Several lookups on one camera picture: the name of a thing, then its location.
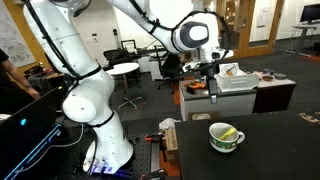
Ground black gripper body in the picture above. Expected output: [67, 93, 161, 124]
[199, 62, 222, 81]

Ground yellow marker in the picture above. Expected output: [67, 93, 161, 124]
[218, 127, 237, 142]

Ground person bare forearm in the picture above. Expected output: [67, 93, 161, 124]
[1, 59, 34, 91]

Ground white green ceramic cup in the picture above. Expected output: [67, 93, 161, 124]
[208, 122, 246, 154]

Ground person hand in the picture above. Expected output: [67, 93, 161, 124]
[27, 86, 42, 101]

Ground orange power tool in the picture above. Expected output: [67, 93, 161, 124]
[183, 80, 208, 95]

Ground white plastic bin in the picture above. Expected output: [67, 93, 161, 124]
[214, 62, 260, 93]

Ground open box white contents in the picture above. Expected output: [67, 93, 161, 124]
[186, 111, 221, 122]

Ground wooden door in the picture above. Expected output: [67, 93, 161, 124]
[215, 0, 285, 60]

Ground white plastic bag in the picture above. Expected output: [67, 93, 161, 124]
[158, 117, 183, 132]

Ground dark brown low cabinet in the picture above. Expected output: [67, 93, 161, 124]
[252, 71, 298, 115]

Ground gray bowl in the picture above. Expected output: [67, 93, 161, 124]
[273, 72, 288, 81]

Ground small printed cardboard box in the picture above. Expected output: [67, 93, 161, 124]
[164, 127, 180, 165]

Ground orange black clamp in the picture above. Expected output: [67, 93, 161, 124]
[139, 168, 170, 180]
[143, 132, 166, 144]

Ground white paper door sign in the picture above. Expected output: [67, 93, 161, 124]
[256, 6, 271, 28]

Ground black mesh office chair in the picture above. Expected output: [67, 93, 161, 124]
[102, 48, 135, 69]

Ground black optical breadboard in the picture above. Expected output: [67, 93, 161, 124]
[66, 133, 165, 180]

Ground white desk metal legs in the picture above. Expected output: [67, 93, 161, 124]
[284, 21, 320, 58]

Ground black monitor dark screen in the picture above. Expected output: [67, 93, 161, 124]
[299, 2, 320, 24]

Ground black device blue lit edge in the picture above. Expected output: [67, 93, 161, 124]
[3, 123, 64, 180]

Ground black computer case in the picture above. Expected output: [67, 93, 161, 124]
[0, 85, 68, 180]

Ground person torso black shirt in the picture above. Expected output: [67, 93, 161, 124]
[0, 48, 36, 116]

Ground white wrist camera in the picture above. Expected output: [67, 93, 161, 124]
[181, 61, 202, 73]

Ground round white pedestal table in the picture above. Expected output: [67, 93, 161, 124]
[109, 62, 143, 111]

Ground aluminium rail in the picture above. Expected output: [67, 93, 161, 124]
[149, 141, 162, 174]

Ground white cable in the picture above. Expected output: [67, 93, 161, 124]
[19, 122, 85, 174]

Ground white wall poster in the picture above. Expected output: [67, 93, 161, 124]
[0, 0, 37, 68]

